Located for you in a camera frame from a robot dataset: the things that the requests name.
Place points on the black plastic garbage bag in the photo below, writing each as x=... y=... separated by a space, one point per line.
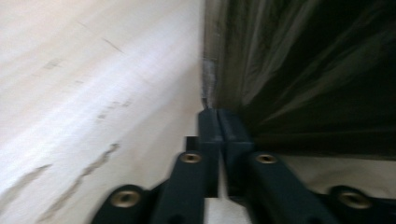
x=305 y=77

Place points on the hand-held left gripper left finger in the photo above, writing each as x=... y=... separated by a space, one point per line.
x=211 y=161

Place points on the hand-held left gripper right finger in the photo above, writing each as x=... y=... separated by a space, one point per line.
x=236 y=149

